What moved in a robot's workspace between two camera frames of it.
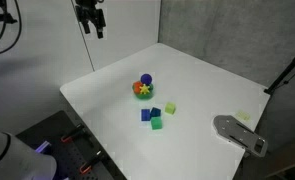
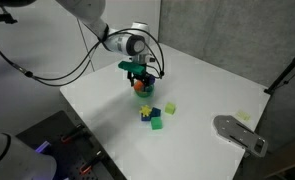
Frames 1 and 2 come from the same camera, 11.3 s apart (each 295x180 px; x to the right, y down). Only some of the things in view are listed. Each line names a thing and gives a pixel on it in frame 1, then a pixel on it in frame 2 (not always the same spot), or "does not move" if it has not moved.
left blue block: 145,114 does not move
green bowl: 144,96 does not move
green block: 156,122 does not move
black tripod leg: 291,66 does not move
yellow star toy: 144,89 → 145,110
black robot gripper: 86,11 → 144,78
